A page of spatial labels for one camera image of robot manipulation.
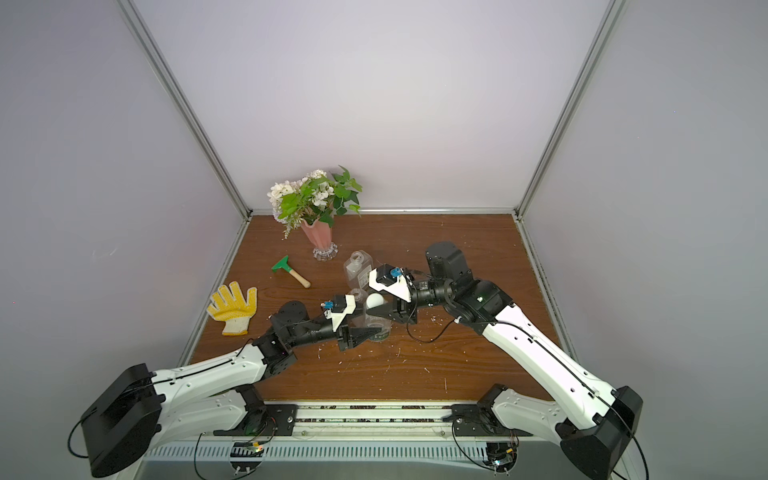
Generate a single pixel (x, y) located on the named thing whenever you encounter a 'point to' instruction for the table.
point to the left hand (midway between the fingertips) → (377, 321)
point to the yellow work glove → (233, 310)
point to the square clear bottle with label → (358, 269)
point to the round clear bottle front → (372, 321)
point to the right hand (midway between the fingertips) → (372, 291)
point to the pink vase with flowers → (312, 203)
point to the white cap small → (374, 299)
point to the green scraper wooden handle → (284, 264)
